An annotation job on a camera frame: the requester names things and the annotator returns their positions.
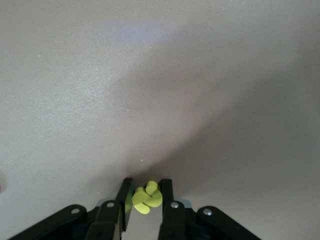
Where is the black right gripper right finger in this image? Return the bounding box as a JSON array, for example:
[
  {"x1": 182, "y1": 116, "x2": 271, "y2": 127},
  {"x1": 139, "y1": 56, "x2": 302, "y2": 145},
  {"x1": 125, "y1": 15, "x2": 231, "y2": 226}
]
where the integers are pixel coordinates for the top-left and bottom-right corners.
[{"x1": 157, "y1": 178, "x2": 262, "y2": 240}]

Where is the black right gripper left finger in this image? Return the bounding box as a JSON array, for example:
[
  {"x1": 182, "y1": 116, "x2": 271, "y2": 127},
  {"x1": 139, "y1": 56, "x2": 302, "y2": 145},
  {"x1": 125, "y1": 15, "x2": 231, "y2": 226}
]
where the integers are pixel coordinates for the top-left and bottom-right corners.
[{"x1": 7, "y1": 177, "x2": 134, "y2": 240}]

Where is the yellow foam letter z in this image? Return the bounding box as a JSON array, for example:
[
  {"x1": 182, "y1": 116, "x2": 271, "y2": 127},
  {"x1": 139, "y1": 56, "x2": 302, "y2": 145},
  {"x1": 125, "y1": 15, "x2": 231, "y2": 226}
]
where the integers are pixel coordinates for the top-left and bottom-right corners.
[{"x1": 131, "y1": 180, "x2": 163, "y2": 215}]

